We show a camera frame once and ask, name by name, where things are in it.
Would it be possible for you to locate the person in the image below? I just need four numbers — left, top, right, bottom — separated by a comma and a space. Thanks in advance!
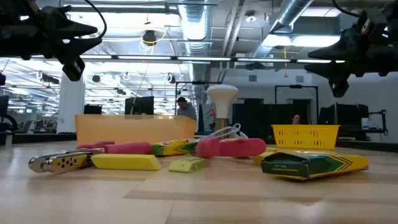
176, 96, 198, 121

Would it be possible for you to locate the pink-handled chrome hole punch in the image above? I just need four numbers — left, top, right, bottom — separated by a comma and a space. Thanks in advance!
195, 138, 267, 159
28, 140, 153, 174

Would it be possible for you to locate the yellow hanging cord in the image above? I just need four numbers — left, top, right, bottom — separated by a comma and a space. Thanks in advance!
282, 46, 289, 78

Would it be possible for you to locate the silver ribbed ventilation duct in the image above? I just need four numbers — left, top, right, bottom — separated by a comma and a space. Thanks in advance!
178, 0, 213, 103

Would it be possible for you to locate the white square pillar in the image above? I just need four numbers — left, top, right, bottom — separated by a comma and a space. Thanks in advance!
57, 74, 86, 134

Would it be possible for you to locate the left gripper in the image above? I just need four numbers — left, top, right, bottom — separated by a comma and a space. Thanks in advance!
0, 5, 103, 82

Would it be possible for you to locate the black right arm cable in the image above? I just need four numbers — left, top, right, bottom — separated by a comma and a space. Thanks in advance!
331, 0, 361, 19

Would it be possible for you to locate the black jointed stand arm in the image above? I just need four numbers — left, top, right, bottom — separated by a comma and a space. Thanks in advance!
368, 109, 389, 136

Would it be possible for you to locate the black metal frame stand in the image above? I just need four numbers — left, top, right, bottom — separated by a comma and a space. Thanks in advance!
274, 84, 320, 125
174, 80, 222, 116

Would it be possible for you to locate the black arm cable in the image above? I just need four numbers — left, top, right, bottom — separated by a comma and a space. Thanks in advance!
83, 0, 108, 40
331, 0, 361, 19

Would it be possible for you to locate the white lamp cable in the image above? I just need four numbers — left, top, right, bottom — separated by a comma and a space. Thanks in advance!
205, 123, 249, 140

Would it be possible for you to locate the silver smooth ventilation duct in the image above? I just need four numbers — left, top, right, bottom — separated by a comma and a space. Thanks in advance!
248, 0, 315, 60

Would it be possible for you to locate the yellow green crayon box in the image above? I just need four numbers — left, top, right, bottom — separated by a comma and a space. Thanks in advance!
151, 138, 201, 157
260, 151, 370, 181

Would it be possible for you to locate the orange translucent plastic bin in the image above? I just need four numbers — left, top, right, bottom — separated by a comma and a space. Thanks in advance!
75, 114, 197, 146

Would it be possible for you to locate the lime green printed eraser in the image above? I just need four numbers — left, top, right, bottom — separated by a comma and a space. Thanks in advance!
169, 157, 210, 174

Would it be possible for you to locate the small black monitor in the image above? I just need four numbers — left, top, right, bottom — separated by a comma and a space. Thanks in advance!
83, 104, 103, 115

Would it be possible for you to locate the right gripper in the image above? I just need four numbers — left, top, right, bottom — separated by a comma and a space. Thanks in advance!
304, 6, 398, 98

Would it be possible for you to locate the yellow perforated plastic basket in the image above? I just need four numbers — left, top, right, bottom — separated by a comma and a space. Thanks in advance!
271, 124, 340, 151

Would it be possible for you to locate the white shade brass lamp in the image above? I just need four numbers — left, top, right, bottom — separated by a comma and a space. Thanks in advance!
206, 84, 239, 140

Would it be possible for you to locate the black desk equipment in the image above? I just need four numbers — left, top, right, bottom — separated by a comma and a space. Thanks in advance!
318, 103, 370, 138

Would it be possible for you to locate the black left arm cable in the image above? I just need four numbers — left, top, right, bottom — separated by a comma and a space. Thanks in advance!
83, 0, 108, 40

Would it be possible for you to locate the bright ceiling light panel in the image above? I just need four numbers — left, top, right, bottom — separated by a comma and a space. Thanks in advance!
262, 33, 342, 48

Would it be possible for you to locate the black ceiling device yellow cable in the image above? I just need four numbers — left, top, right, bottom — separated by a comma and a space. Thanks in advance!
142, 29, 157, 46

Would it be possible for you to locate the black curved chair back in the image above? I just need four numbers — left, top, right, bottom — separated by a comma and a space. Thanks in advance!
0, 113, 19, 134

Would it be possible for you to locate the large black monitor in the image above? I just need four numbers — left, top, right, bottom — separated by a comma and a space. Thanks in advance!
124, 96, 155, 116

